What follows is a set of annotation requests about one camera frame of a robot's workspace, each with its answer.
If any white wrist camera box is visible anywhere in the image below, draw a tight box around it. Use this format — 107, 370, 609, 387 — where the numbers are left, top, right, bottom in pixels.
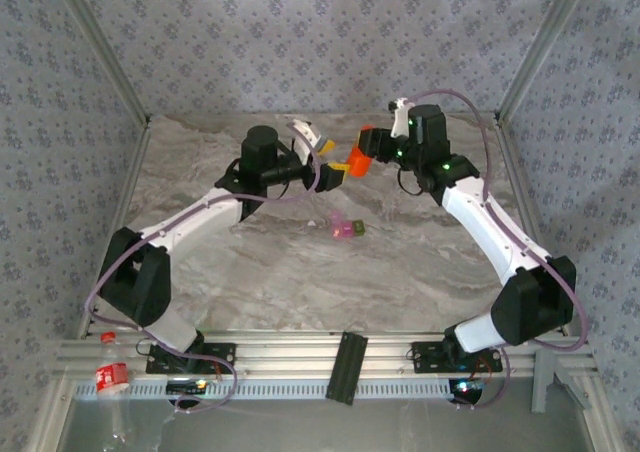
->
387, 97, 412, 139
289, 118, 325, 148

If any aluminium frame post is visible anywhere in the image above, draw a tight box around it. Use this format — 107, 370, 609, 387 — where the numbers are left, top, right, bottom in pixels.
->
49, 0, 152, 126
494, 0, 596, 123

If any black rectangular plate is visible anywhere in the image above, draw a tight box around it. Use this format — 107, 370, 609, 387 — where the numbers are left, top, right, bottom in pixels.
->
324, 330, 370, 406

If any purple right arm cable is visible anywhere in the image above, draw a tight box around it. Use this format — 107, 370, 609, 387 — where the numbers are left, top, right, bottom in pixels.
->
408, 89, 590, 413

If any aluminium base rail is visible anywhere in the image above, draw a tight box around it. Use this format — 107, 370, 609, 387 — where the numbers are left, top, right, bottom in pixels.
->
52, 332, 599, 381

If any aluminium side rail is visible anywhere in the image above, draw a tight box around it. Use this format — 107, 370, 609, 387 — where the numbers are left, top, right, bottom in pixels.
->
493, 116, 574, 336
77, 119, 152, 341

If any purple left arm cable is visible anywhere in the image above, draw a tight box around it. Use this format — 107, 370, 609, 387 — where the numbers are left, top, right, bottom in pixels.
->
83, 119, 322, 416

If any grey slotted cable duct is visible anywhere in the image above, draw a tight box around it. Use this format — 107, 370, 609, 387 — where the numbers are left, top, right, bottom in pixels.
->
72, 377, 454, 402

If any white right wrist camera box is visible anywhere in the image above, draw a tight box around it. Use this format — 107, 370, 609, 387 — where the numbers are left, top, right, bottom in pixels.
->
387, 97, 412, 139

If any orange pill bottle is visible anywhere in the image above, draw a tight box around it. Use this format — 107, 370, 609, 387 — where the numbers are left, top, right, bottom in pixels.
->
345, 124, 375, 179

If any grey metal sheet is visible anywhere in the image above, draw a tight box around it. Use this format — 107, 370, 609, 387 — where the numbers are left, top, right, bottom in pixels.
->
57, 396, 599, 452

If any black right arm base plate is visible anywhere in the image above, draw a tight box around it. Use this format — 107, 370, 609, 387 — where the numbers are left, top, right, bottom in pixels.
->
410, 341, 504, 374

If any grey angle bracket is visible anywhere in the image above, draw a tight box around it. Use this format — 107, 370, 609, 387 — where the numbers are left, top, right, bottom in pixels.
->
530, 347, 591, 414

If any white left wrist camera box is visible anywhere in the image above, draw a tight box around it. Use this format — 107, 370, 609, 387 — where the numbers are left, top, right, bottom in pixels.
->
289, 118, 325, 148

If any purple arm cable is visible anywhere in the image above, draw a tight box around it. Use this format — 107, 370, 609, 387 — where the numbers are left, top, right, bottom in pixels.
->
408, 89, 590, 413
83, 119, 322, 416

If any clear bottle with red label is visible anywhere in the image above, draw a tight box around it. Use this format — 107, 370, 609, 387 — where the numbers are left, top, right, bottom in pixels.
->
93, 330, 136, 446

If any pink and green pill organizer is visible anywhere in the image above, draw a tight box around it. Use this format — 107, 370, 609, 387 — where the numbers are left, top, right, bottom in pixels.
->
329, 210, 368, 240

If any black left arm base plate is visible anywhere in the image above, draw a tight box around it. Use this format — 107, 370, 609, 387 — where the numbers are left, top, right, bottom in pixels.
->
145, 342, 237, 374

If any small electronics board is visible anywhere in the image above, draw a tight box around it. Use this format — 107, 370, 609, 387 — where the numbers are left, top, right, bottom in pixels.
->
448, 379, 485, 404
166, 379, 209, 393

